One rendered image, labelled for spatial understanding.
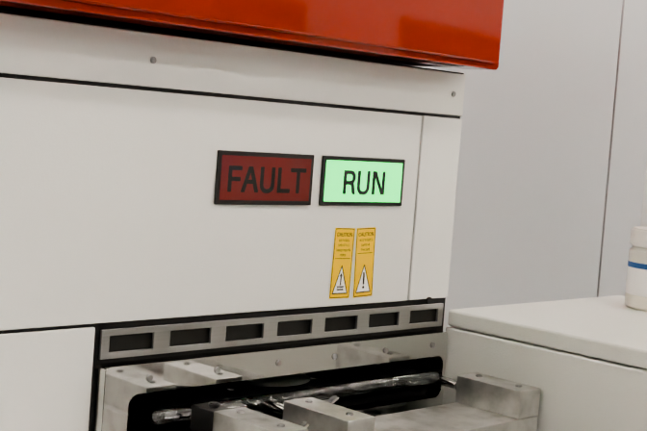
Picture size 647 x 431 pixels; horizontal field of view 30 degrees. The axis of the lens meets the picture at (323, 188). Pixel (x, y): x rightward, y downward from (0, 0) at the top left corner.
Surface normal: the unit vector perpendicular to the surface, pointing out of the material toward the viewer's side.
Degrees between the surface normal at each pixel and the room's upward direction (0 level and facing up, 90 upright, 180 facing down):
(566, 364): 90
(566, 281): 90
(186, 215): 90
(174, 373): 90
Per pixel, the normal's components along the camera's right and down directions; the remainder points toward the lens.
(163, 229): 0.70, 0.09
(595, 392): -0.71, -0.02
